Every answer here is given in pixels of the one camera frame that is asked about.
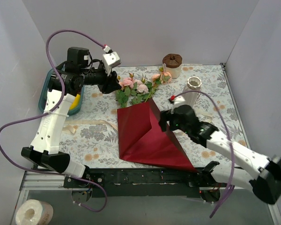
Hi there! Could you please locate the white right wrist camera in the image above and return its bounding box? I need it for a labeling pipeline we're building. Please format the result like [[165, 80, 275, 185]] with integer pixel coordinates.
[[169, 95, 185, 109]]

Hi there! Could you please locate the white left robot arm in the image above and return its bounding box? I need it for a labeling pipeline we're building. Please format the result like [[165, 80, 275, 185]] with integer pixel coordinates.
[[21, 47, 121, 188]]

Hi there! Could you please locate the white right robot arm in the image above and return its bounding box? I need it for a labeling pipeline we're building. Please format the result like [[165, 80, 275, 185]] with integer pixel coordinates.
[[159, 105, 281, 205]]

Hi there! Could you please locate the floral patterned table mat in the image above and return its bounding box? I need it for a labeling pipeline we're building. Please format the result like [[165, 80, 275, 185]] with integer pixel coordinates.
[[59, 65, 246, 172]]

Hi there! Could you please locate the yellow toy lemon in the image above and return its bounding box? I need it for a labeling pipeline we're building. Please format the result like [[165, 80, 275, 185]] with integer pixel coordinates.
[[69, 94, 81, 111]]

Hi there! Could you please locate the pink rose stem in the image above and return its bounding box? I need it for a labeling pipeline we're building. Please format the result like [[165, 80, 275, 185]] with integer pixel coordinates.
[[129, 79, 155, 105], [115, 73, 136, 108]]

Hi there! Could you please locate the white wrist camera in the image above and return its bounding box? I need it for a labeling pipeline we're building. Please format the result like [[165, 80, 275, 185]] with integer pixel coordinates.
[[169, 95, 185, 109], [102, 52, 121, 76]]

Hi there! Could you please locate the peach rose stem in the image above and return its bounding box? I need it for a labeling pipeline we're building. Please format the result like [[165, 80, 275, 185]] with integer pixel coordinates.
[[144, 70, 172, 102]]

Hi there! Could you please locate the teal plastic fruit tray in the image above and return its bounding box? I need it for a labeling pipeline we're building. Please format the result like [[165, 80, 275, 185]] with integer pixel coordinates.
[[38, 69, 84, 116]]

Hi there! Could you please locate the white tissue paper roll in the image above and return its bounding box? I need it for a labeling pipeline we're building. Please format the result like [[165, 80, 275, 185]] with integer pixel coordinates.
[[15, 199, 53, 225]]

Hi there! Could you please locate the cream printed ribbon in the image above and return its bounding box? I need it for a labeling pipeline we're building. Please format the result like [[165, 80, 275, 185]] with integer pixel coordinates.
[[62, 120, 118, 135]]

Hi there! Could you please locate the white ribbed ceramic vase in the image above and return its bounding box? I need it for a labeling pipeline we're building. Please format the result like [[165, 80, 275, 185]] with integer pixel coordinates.
[[182, 76, 202, 107]]

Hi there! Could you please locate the brown topped white jar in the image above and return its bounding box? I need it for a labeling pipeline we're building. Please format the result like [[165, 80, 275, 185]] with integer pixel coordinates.
[[162, 53, 182, 79]]

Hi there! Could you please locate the red wrapping paper sheet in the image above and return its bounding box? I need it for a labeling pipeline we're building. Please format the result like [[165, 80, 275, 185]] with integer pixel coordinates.
[[117, 99, 197, 173]]

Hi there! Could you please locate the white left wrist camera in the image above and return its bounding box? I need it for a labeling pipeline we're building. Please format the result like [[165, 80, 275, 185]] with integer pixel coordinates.
[[102, 52, 121, 76]]

